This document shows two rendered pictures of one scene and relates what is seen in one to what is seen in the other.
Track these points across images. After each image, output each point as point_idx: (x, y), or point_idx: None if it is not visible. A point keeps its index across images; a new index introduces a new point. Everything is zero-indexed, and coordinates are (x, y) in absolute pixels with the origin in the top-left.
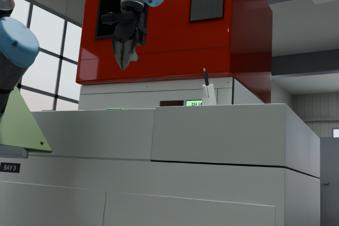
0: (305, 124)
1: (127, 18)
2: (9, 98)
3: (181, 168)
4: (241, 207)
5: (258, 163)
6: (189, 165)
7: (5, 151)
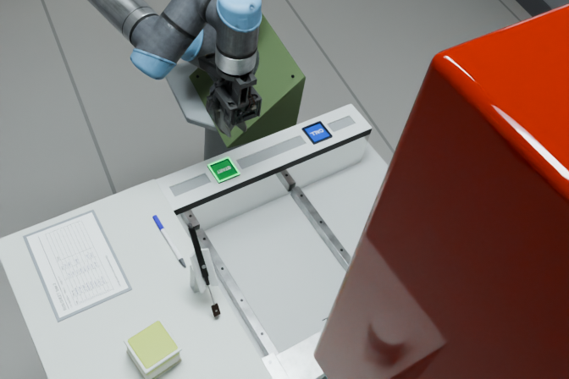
0: (44, 369)
1: (213, 74)
2: (273, 82)
3: None
4: None
5: None
6: None
7: (181, 109)
